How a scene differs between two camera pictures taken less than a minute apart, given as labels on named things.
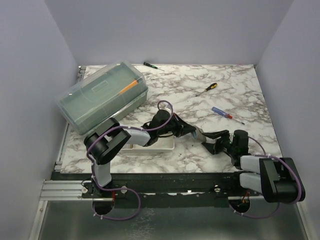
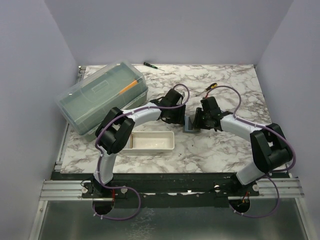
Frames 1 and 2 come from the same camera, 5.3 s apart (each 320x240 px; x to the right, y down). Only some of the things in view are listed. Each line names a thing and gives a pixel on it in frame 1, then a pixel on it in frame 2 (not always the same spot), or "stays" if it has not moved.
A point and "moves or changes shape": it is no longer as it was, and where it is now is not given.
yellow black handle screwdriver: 212,86 stays
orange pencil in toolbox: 131,85 stays
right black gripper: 215,148 -> 198,123
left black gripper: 182,127 -> 179,119
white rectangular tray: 161,143 stays
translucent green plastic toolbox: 115,91 stays
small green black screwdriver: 152,66 stays
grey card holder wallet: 197,135 moves or changes shape
